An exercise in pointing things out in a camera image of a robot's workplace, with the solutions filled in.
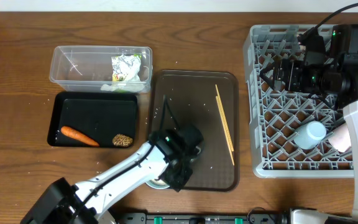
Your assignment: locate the blue cup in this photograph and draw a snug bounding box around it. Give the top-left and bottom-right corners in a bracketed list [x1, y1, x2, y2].
[293, 121, 326, 149]

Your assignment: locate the brown patterned food piece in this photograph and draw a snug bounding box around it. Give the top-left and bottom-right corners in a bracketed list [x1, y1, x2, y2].
[112, 134, 134, 147]

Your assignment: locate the pink cup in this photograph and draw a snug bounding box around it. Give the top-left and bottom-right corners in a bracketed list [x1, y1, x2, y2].
[328, 123, 351, 153]

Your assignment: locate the white napkin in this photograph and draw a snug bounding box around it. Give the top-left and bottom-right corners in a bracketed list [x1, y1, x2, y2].
[100, 72, 149, 93]

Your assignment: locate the green foil snack wrapper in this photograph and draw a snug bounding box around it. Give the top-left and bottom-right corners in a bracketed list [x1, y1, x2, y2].
[111, 54, 142, 82]

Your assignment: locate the orange carrot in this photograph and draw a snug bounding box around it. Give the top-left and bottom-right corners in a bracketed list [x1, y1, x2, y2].
[60, 126, 99, 147]

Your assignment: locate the light blue rice bowl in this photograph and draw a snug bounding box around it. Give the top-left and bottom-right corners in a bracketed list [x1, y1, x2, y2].
[146, 179, 170, 190]

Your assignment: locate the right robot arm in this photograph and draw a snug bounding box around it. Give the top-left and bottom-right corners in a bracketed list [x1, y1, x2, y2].
[259, 24, 358, 223]

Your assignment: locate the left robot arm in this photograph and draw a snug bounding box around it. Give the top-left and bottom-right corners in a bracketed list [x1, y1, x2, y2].
[21, 125, 203, 224]

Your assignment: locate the grey dishwasher rack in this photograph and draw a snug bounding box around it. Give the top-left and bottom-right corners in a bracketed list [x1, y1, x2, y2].
[243, 25, 354, 178]

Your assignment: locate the wooden chopstick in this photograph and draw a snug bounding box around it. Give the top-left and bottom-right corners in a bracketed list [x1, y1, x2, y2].
[216, 96, 235, 166]
[215, 84, 234, 152]

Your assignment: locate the brown serving tray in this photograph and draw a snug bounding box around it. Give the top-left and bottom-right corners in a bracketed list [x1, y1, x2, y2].
[147, 70, 239, 192]

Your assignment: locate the black rectangular tray bin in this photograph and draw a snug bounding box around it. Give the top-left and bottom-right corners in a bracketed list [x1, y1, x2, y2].
[47, 91, 138, 148]

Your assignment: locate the clear plastic bin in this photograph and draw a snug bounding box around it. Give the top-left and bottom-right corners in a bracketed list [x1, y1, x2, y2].
[50, 45, 153, 93]

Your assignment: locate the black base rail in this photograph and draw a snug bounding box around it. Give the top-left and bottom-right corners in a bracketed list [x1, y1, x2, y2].
[98, 205, 354, 224]

